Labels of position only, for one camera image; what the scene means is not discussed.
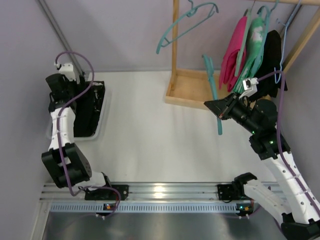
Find pink trousers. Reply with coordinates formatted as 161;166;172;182
219;16;247;92

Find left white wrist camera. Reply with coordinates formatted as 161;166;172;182
54;62;80;83

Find white plastic basket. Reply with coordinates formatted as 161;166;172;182
74;81;112;141

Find light blue hanger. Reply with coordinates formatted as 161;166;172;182
270;0;302;85

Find empty teal hanger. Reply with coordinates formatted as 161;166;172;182
155;0;220;55

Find aluminium mounting rail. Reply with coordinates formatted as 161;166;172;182
39;181;287;201

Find grey-green hanger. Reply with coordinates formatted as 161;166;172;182
234;8;252;77

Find green patterned trousers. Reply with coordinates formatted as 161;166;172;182
232;18;256;94

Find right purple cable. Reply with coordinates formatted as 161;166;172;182
257;70;320;240

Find grey slotted cable duct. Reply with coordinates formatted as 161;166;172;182
49;201;262;213

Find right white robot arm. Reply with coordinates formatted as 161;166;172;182
204;93;320;240

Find aluminium corner post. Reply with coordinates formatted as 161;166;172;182
35;0;85;74

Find teal hanger with black trousers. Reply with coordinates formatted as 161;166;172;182
202;54;223;136

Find teal hanger with green trousers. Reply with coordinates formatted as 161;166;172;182
247;0;279;78

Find wooden clothes rack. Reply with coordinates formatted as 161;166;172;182
156;0;320;110

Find black trousers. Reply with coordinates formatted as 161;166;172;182
249;30;282;102
73;81;106;138

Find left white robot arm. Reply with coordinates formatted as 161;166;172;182
41;73;112;196

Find black trousers on blue hanger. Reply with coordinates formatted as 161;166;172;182
249;30;282;102

